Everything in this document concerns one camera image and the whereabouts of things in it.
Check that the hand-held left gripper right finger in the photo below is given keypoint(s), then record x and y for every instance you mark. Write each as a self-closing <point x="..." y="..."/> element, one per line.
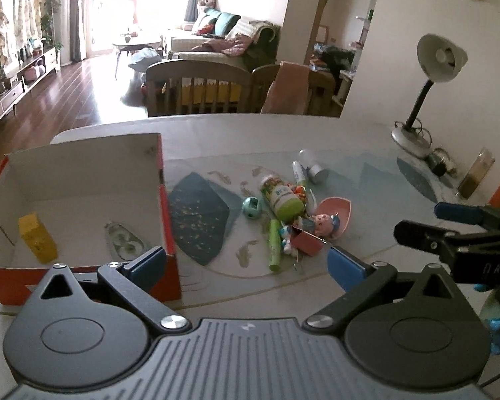
<point x="345" y="268"/>

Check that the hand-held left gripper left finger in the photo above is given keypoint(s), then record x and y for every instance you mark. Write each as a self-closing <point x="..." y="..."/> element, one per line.
<point x="143" y="267"/>

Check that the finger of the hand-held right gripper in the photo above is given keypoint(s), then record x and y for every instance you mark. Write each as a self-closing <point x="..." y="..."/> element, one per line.
<point x="458" y="213"/>
<point x="425" y="237"/>

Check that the red binder clip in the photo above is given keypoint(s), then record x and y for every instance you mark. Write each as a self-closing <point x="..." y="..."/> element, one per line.
<point x="308" y="243"/>

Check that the pig figure toy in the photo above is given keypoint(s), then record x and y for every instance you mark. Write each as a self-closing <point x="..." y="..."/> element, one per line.
<point x="321" y="226"/>

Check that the pink dish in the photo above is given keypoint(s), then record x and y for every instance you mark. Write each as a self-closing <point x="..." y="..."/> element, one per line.
<point x="337" y="209"/>

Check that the white toy with blue dots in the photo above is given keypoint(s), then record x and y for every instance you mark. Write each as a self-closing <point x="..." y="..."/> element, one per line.
<point x="285" y="241"/>

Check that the green marker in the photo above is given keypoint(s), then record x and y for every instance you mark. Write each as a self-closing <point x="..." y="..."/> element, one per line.
<point x="274" y="246"/>

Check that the red cardboard box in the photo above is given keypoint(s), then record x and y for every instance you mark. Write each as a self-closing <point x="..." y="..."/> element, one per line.
<point x="87" y="175"/>

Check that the teal round toy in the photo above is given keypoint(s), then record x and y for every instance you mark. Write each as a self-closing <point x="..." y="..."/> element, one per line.
<point x="253" y="208"/>

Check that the person's right hand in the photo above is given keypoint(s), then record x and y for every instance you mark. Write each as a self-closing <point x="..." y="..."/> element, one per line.
<point x="498" y="325"/>

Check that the clear oval plastic piece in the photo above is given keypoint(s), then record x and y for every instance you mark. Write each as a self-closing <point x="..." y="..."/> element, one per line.
<point x="123" y="241"/>

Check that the amber glass bottle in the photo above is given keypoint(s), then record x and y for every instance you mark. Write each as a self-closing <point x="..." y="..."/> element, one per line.
<point x="477" y="175"/>

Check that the small dark jar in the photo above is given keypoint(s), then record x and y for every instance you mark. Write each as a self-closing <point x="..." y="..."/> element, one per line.
<point x="439" y="163"/>

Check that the green capped bottle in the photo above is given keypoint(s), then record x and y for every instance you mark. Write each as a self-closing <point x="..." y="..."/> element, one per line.
<point x="285" y="204"/>

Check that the orange candy wrapper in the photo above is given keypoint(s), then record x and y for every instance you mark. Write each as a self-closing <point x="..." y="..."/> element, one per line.
<point x="301" y="192"/>

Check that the silver cylinder bottle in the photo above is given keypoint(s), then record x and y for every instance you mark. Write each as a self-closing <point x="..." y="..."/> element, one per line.
<point x="316" y="171"/>

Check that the white pen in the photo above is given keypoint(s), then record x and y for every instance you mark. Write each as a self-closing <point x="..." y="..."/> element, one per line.
<point x="300" y="173"/>

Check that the small yellow box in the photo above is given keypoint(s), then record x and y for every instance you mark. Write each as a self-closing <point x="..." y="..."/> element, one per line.
<point x="37" y="237"/>

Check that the white desk lamp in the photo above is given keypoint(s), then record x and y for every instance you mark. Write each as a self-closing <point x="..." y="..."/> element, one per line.
<point x="435" y="56"/>

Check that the pink towel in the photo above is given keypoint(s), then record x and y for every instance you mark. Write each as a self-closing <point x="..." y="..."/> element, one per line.
<point x="289" y="87"/>

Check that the wooden slatted chair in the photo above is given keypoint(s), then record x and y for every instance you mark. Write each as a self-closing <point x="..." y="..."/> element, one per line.
<point x="191" y="71"/>

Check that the blue cushion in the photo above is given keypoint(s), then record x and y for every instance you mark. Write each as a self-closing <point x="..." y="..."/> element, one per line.
<point x="143" y="59"/>

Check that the wooden tv cabinet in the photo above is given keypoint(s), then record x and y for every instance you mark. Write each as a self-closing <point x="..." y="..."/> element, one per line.
<point x="21" y="87"/>

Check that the round coffee table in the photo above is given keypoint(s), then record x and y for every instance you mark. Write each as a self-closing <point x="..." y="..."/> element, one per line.
<point x="135" y="43"/>

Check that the sofa with cushions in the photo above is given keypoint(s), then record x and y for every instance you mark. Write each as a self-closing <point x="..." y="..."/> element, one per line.
<point x="233" y="41"/>

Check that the potted plant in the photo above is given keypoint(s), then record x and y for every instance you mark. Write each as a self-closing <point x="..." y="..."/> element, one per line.
<point x="52" y="12"/>

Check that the patterned hanging cloth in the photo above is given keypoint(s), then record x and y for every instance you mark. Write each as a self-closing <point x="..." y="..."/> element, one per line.
<point x="16" y="21"/>

